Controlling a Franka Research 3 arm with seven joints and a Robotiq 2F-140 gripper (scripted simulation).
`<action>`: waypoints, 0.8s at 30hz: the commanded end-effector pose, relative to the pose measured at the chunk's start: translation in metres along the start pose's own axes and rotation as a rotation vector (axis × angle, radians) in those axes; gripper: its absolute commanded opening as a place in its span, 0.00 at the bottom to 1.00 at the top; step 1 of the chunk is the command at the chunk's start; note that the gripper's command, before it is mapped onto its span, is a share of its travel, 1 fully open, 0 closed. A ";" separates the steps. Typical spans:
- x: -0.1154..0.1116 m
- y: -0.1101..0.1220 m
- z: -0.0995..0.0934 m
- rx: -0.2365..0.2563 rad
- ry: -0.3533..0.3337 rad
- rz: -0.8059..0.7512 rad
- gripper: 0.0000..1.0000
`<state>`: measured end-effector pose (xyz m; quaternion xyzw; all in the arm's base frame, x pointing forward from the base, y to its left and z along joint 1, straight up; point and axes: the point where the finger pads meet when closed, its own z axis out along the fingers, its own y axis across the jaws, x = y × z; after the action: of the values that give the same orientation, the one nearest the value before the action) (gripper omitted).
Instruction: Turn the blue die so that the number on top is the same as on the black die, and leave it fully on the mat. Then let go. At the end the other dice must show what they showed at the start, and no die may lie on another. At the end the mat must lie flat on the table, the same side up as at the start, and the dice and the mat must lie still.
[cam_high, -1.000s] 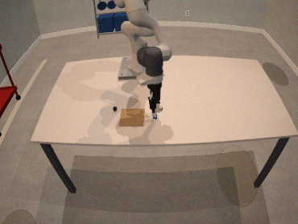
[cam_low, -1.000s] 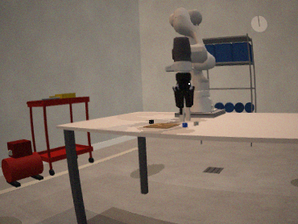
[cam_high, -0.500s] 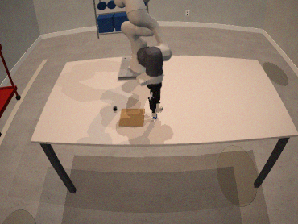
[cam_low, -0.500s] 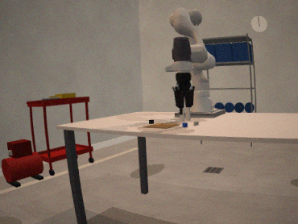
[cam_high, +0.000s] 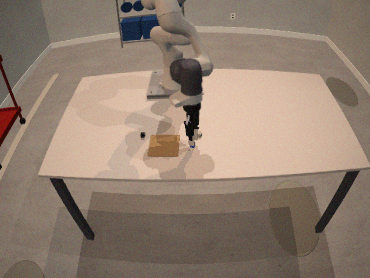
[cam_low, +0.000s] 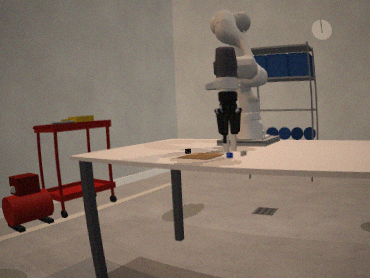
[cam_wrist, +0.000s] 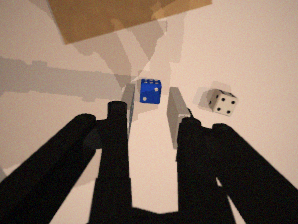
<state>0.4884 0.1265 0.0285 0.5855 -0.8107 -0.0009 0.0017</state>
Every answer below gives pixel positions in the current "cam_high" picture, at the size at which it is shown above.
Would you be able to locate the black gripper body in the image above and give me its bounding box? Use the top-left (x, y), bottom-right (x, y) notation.
top-left (183, 103), bottom-right (201, 121)

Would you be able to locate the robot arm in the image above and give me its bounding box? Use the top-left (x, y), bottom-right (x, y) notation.
top-left (141, 0), bottom-right (214, 108)

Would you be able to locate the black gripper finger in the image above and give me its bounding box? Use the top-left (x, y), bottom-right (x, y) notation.
top-left (184, 114), bottom-right (196, 146)
top-left (194, 111), bottom-right (199, 141)

